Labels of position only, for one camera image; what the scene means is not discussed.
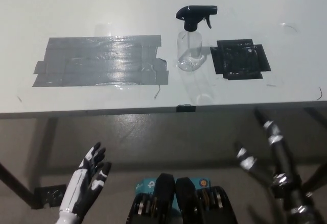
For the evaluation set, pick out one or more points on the white and black right hand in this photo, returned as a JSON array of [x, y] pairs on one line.
[[278, 155]]

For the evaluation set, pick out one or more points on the grey upright table leg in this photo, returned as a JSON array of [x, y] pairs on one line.
[[48, 139]]

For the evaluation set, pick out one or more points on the black spray trigger lid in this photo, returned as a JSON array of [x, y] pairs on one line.
[[194, 13]]

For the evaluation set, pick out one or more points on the grey duct tape patch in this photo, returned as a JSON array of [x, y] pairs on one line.
[[102, 60]]

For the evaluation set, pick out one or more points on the black diagonal table leg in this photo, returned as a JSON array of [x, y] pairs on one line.
[[18, 183], [316, 176]]

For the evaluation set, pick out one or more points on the clear plastic bottle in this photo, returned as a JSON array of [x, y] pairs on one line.
[[190, 53]]

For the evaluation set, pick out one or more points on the white and black left hand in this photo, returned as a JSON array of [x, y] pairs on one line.
[[76, 188]]

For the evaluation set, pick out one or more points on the small black tape piece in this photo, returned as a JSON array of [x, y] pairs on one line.
[[185, 108]]

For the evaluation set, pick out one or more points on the thin dark thread scrap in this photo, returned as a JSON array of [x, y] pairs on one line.
[[320, 94], [157, 92]]

